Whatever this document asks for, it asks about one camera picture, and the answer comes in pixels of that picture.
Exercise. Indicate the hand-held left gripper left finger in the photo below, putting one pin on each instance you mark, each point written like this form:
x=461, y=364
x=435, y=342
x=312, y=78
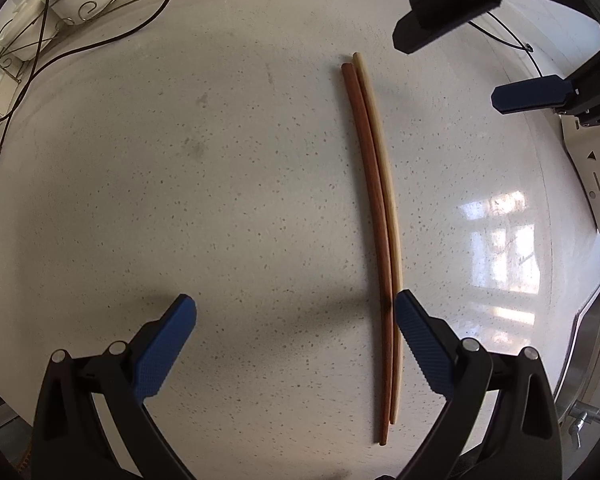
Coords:
x=170, y=345

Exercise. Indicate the brown wooden chopstick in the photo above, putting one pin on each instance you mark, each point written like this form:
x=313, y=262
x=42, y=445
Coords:
x=367, y=160

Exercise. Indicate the stainless steel sink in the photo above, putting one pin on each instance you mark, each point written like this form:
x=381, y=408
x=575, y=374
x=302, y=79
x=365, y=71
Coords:
x=587, y=360

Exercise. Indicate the cream plastic utensil holder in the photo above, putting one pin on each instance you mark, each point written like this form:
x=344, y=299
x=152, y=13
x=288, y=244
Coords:
x=597, y=185

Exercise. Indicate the light wooden chopstick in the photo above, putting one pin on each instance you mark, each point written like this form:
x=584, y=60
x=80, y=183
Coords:
x=380, y=135

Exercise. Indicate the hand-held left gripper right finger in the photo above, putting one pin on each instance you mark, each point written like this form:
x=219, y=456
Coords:
x=425, y=345

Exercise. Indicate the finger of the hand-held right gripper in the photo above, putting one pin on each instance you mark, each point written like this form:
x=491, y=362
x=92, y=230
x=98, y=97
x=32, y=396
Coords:
x=445, y=5
x=530, y=94

